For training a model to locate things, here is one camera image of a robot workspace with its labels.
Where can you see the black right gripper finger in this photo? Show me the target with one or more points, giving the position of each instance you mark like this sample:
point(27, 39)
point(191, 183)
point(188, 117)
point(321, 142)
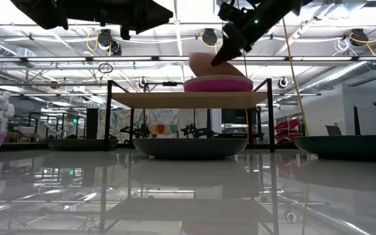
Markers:
point(228, 49)

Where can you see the peach plate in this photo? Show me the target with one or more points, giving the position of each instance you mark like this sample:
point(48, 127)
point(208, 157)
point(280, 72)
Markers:
point(204, 67)

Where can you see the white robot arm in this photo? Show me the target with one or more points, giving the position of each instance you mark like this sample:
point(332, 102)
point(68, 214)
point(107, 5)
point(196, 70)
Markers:
point(1, 109)

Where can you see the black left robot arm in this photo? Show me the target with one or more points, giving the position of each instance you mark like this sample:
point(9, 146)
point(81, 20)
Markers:
point(39, 11)

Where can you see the black monitor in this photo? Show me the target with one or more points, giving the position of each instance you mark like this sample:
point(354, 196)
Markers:
point(235, 116)

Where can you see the dark grey-green plate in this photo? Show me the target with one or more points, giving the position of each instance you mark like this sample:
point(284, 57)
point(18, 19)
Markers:
point(189, 148)
point(348, 147)

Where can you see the tall black cabinet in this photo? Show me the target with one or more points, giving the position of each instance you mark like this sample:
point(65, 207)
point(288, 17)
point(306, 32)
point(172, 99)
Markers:
point(92, 123)

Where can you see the black office chair back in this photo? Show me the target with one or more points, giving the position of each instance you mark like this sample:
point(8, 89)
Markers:
point(333, 130)

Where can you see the wooden shelf with black frame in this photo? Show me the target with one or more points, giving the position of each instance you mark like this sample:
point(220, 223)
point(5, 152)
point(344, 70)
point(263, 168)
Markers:
point(188, 99)

